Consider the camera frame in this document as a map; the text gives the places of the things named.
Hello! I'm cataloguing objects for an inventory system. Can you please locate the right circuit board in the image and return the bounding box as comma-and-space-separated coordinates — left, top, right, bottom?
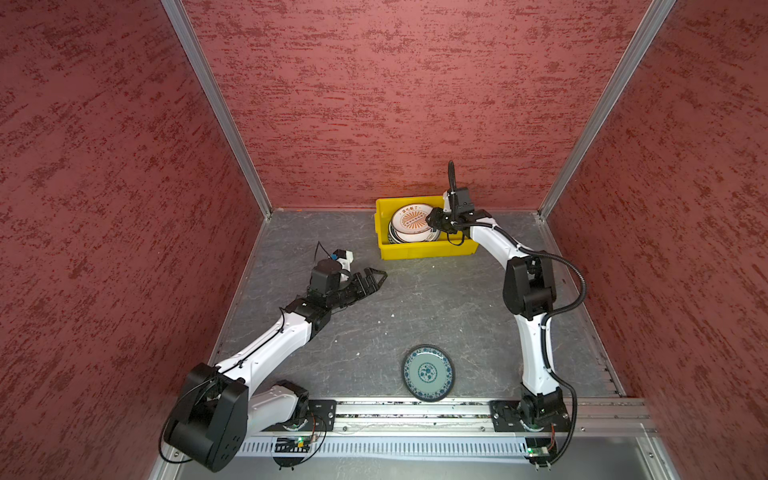
525, 437, 558, 458

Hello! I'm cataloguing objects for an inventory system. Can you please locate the corner aluminium post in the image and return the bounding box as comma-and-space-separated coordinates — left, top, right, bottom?
538, 0, 676, 222
161, 0, 273, 220

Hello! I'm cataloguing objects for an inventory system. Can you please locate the left circuit board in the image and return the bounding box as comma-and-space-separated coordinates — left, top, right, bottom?
274, 437, 312, 455

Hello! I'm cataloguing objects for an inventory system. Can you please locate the left corner aluminium post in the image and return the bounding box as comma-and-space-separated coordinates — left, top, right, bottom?
161, 0, 273, 220

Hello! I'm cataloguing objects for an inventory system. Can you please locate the white plate orange sunburst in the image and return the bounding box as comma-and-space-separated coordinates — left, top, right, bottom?
388, 203, 440, 244

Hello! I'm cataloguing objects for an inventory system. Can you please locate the white slotted cable duct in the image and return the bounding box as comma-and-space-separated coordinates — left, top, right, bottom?
239, 436, 529, 459

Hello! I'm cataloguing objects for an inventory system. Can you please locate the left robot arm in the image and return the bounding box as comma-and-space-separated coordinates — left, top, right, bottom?
158, 250, 388, 472

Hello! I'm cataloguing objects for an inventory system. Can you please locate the black corrugated cable hose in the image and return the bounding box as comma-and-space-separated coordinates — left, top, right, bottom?
446, 160, 587, 466

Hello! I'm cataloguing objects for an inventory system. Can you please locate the yellow plastic bin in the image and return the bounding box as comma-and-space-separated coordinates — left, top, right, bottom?
374, 195, 479, 260

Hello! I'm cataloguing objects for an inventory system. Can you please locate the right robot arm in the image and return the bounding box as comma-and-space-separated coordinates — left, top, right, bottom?
427, 185, 583, 429

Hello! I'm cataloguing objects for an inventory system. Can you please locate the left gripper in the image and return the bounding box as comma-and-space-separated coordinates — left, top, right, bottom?
327, 268, 387, 309

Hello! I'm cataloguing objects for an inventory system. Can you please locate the aluminium rail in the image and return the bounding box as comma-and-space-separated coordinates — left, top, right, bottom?
173, 394, 655, 436

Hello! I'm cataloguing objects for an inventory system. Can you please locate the circuit board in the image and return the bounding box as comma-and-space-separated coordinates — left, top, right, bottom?
274, 437, 312, 455
525, 437, 558, 458

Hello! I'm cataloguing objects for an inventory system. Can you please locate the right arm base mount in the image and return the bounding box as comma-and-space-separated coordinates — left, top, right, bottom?
489, 396, 571, 433

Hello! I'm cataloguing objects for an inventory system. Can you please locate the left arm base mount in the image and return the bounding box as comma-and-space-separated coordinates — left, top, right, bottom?
283, 399, 338, 433

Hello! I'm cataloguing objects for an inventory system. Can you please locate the teal patterned small plate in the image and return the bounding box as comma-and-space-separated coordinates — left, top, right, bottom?
401, 344, 456, 402

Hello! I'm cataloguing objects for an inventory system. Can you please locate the right corner aluminium post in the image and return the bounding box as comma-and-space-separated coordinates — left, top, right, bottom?
538, 0, 676, 222

